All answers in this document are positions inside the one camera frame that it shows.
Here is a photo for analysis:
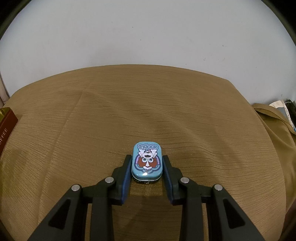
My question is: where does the small blue cartoon tin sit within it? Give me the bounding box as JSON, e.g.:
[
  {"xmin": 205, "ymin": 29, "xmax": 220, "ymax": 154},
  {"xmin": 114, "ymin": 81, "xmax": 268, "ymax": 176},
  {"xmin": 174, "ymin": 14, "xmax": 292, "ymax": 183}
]
[{"xmin": 131, "ymin": 141, "xmax": 163, "ymax": 183}]

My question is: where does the brown cloth covered chair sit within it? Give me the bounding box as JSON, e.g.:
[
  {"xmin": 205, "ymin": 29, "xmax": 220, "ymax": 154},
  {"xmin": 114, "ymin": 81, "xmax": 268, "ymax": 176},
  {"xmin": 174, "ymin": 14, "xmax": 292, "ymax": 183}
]
[{"xmin": 252, "ymin": 103, "xmax": 295, "ymax": 210}]

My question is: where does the gold tin tray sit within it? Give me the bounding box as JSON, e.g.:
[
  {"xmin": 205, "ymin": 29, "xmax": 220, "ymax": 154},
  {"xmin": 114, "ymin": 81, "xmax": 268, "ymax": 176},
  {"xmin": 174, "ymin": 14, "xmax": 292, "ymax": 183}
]
[{"xmin": 0, "ymin": 108, "xmax": 18, "ymax": 155}]

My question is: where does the patterned beige curtain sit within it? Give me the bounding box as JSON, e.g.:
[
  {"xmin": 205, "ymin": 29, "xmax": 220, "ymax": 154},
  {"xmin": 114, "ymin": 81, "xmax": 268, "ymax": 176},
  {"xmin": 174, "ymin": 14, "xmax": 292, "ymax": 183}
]
[{"xmin": 0, "ymin": 76, "xmax": 10, "ymax": 108}]

